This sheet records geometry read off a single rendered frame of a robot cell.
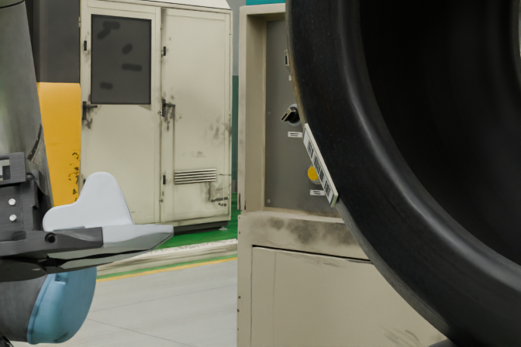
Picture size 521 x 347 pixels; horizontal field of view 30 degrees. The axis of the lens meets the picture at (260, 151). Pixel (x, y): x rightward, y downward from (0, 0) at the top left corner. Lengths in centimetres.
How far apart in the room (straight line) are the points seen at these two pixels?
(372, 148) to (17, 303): 53
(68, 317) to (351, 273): 64
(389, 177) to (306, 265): 99
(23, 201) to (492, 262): 33
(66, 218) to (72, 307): 40
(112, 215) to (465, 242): 25
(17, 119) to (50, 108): 525
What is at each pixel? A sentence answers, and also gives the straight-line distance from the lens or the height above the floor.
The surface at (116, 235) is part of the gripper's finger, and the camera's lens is 71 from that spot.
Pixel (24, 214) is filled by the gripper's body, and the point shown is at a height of 102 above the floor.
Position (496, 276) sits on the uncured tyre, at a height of 99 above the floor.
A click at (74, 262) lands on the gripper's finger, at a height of 98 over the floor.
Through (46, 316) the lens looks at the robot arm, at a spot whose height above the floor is 87.
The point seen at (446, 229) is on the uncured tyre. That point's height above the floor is 101.
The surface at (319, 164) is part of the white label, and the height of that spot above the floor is 105.
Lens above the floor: 110
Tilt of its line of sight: 3 degrees down
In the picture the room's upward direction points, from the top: 1 degrees clockwise
